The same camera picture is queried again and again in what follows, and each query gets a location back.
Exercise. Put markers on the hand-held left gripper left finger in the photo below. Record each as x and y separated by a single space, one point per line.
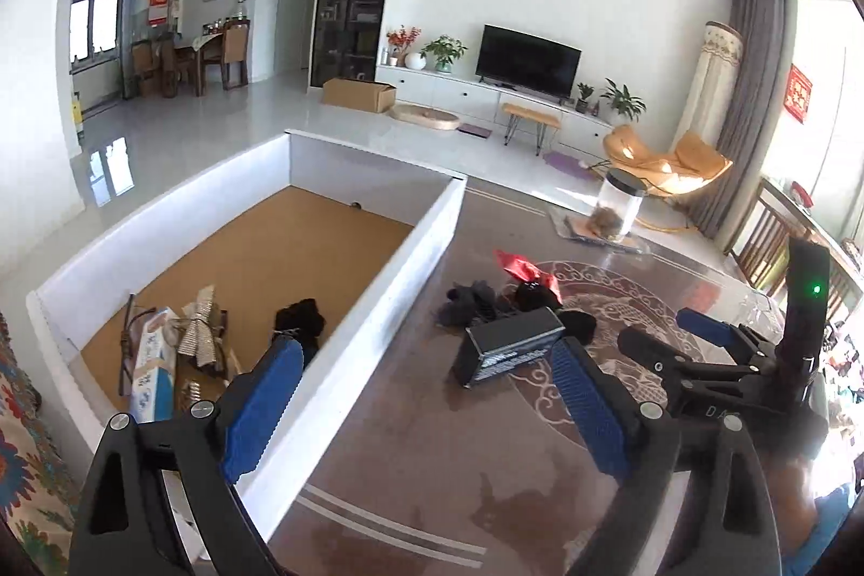
263 411

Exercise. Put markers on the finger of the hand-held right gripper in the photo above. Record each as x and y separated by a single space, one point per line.
648 350
702 325

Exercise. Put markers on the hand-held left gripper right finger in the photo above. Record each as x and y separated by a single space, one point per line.
587 411

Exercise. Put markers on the rhinestone hair comb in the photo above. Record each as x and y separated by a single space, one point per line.
192 395

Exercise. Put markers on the rhinestone bow hair clip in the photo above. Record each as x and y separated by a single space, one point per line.
199 333

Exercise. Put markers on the large black velvet bow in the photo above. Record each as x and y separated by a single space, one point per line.
300 316

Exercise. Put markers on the black glossy box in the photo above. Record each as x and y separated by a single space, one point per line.
506 346

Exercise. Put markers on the blue and white ointment box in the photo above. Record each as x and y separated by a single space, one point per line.
152 377

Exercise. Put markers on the white storage box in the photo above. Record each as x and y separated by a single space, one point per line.
378 252

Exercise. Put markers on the person's right forearm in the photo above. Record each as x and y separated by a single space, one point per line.
793 502

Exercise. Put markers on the brown patterned glass desktop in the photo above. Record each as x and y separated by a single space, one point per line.
418 481

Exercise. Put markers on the small black velvet scrunchie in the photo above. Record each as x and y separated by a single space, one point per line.
579 325

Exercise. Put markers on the wooden slatted chair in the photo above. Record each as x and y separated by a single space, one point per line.
763 232

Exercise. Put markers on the mat under jar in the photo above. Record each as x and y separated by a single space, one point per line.
574 228

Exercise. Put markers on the clear jar with black lid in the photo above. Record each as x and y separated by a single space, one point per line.
615 208

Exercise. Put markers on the red satin bow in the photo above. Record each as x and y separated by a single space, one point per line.
516 265

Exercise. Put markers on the black beaded scrunchie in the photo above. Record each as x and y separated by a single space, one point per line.
466 306

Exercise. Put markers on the orange lounge chair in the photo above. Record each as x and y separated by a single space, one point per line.
648 161

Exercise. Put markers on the grey curtain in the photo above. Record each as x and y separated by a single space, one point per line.
742 110

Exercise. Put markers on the floral patterned cloth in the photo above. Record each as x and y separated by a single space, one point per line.
30 454

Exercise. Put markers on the large leafy potted plant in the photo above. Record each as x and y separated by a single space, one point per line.
622 100

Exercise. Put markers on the red window decoration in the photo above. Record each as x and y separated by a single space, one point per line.
799 93

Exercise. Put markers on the covered standing air conditioner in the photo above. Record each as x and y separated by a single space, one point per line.
712 76

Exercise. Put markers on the small potted plant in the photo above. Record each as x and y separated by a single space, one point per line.
584 95

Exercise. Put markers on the orange bench stool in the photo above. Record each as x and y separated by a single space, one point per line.
530 118

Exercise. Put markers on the small purple floor mat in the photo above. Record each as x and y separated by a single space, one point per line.
476 130

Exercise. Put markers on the black television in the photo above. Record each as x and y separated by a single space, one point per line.
526 60

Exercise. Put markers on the round beige pet bed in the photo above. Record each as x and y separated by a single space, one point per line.
425 116

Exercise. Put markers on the cardboard box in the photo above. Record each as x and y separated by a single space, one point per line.
358 95

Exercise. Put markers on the white tv cabinet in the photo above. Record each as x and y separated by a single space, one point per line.
445 90

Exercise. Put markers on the wooden dining chair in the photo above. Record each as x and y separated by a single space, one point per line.
154 66
235 53

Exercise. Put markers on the green potted plant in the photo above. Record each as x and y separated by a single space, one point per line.
442 51

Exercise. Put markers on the wooden dining table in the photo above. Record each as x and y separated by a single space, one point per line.
196 51

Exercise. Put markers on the round white vase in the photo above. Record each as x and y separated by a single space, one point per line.
416 62

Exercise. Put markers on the vase with red flowers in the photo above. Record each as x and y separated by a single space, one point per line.
401 43

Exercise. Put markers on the white interior door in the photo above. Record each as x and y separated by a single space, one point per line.
297 9

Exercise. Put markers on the red door poster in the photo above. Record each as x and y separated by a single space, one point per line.
159 4

